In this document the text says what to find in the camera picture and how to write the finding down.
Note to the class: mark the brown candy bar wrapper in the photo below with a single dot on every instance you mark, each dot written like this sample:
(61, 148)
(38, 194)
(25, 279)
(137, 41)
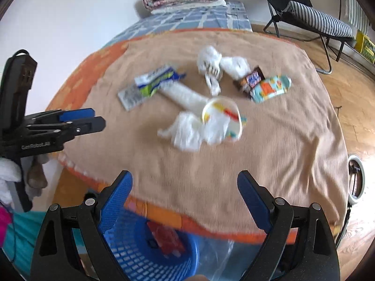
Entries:
(249, 82)

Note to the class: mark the blue plastic basket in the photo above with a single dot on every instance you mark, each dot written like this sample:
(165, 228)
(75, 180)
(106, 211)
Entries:
(137, 257)

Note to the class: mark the white tissue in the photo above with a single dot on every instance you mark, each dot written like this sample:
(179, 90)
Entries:
(216, 128)

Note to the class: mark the brown plush object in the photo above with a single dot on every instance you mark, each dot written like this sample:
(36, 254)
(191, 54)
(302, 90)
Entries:
(36, 175)

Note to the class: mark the striped cushion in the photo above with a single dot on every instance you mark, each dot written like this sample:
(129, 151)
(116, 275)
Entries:
(316, 17)

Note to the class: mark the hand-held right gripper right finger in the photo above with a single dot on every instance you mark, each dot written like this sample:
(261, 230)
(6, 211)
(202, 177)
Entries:
(255, 202)

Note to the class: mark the long white plastic wrapper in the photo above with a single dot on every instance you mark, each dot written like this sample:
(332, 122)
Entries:
(184, 96)

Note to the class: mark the silver wrapper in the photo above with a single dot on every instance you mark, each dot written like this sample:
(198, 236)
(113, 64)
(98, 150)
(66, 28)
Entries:
(130, 96)

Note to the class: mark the blue checked bed sheet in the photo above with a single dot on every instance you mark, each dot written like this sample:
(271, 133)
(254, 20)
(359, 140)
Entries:
(181, 17)

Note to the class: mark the person's teal clothing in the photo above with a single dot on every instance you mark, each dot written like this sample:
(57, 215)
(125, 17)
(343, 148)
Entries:
(23, 234)

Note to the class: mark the blue green snack wrapper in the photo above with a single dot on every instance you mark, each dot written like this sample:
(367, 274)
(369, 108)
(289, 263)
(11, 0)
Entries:
(158, 82)

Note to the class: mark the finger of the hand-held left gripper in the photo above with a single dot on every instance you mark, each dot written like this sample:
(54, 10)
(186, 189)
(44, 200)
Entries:
(79, 113)
(90, 124)

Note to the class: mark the beige blanket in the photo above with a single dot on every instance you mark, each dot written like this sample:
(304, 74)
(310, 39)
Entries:
(263, 152)

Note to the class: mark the red packet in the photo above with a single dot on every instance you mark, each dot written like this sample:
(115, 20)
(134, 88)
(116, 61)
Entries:
(167, 237)

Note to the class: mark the white printed plastic bag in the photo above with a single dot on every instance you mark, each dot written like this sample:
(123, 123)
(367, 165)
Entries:
(209, 58)

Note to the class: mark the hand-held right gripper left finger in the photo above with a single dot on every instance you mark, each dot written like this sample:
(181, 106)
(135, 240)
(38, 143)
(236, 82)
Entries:
(117, 202)

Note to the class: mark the white radiator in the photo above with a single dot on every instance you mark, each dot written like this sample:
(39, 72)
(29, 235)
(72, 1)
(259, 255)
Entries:
(356, 11)

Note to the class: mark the clear plastic bag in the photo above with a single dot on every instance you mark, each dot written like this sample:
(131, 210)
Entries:
(222, 257)

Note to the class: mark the yellow crate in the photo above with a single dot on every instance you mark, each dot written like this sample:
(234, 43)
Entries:
(364, 45)

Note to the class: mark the teal orange patterned wrapper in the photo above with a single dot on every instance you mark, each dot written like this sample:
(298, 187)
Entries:
(269, 89)

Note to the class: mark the colourful paper cup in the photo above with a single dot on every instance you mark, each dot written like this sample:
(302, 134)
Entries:
(231, 105)

